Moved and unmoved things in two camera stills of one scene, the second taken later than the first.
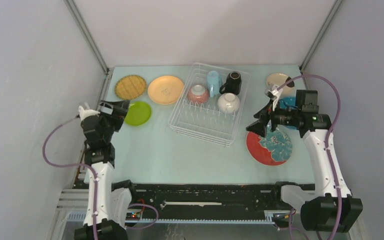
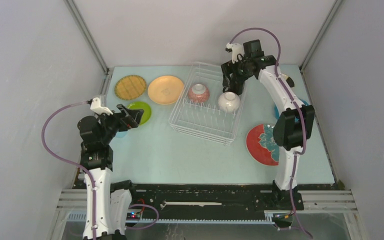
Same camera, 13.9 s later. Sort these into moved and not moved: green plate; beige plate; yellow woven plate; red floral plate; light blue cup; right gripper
Moved: light blue cup; right gripper
Not moved: green plate; yellow woven plate; beige plate; red floral plate
